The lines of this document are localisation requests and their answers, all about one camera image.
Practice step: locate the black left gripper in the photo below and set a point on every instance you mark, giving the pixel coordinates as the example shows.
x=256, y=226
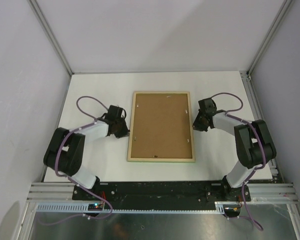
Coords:
x=125, y=132

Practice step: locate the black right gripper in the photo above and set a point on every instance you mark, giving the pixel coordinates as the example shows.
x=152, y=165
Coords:
x=196, y=126

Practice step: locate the green wooden photo frame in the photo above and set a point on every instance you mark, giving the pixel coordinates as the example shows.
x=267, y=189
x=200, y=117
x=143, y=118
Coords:
x=130, y=130

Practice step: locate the brown cardboard backing board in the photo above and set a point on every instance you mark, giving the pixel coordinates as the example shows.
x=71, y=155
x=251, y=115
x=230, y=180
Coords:
x=162, y=125

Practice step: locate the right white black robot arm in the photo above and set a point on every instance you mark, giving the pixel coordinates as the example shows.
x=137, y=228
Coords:
x=253, y=141

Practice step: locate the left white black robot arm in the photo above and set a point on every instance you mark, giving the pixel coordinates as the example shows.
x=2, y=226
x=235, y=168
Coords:
x=65, y=151

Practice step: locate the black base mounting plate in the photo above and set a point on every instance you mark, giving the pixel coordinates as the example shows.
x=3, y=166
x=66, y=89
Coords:
x=173, y=195

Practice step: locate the white slotted cable duct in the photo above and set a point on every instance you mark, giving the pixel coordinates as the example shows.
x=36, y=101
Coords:
x=101, y=208

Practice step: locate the right aluminium corner post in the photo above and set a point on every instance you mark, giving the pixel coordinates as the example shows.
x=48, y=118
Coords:
x=274, y=27

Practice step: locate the aluminium corner post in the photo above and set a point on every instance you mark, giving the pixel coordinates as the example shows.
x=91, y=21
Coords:
x=274, y=27
x=41, y=18

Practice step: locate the left aluminium corner post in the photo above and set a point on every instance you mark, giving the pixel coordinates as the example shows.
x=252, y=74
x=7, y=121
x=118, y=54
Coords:
x=41, y=18

